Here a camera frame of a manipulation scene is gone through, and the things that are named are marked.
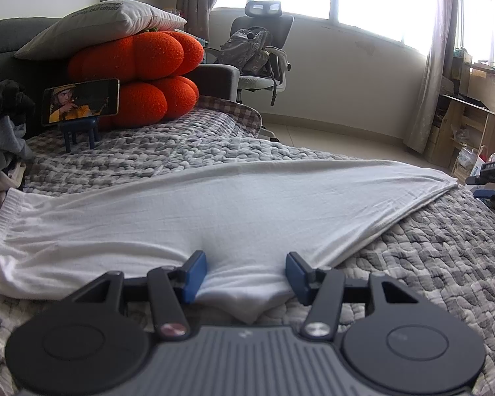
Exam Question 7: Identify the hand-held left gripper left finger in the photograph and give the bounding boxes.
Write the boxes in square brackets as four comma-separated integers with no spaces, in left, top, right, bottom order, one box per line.
[64,249,209,341]

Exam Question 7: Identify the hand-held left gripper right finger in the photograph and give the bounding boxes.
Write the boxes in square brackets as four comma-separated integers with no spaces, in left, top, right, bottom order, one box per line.
[285,251,423,341]

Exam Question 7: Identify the white pants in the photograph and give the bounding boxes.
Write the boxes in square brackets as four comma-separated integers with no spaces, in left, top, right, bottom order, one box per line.
[0,159,458,324]

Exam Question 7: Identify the white cardboard box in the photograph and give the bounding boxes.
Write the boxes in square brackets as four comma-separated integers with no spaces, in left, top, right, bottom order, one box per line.
[469,154,488,179]

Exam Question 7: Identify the wooden shelf unit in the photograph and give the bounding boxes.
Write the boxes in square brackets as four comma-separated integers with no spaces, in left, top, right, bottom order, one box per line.
[427,47,495,182]

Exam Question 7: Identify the grey curtain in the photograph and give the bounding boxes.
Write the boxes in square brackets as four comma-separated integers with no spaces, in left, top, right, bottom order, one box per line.
[404,0,458,155]
[177,0,236,44]

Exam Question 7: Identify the grey checked quilt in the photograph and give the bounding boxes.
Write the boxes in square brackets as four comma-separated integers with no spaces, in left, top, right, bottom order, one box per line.
[0,95,495,396]

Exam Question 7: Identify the brown checked sheet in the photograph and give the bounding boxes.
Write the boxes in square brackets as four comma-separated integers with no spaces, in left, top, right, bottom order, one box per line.
[194,95,264,137]

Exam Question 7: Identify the blue phone stand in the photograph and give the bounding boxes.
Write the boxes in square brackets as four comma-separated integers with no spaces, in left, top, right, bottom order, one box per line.
[61,116,100,153]

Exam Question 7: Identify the smartphone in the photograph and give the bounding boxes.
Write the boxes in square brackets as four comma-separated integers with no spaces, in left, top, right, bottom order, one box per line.
[41,78,120,126]

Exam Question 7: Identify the orange pumpkin cushion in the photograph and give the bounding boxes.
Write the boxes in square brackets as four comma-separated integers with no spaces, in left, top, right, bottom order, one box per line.
[67,31,205,129]

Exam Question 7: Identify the grey backpack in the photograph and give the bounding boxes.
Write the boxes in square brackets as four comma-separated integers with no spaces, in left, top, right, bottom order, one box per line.
[218,27,275,77]

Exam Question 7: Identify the light grey folded garment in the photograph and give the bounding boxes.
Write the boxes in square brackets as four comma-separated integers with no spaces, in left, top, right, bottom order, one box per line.
[0,115,34,161]

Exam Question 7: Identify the grey office chair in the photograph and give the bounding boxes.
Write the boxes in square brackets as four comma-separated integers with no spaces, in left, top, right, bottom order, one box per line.
[204,1,294,141]

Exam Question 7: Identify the black folded garment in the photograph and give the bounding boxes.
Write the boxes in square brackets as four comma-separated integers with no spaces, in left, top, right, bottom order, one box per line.
[0,79,36,133]

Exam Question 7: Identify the white pillow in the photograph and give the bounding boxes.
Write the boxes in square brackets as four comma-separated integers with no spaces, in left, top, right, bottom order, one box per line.
[14,0,187,60]

